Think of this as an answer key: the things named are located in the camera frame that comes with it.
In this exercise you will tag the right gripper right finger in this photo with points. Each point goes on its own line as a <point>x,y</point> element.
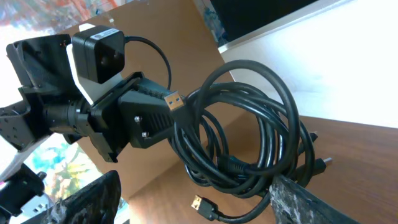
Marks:
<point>292,203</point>

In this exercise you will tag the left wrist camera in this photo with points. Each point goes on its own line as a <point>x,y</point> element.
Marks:
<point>96,56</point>

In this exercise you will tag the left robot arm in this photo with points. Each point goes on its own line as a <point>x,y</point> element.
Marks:
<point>71,85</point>

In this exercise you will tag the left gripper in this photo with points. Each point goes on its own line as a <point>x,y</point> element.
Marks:
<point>134,105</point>

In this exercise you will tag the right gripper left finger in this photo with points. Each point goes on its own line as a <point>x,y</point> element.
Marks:
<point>96,203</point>

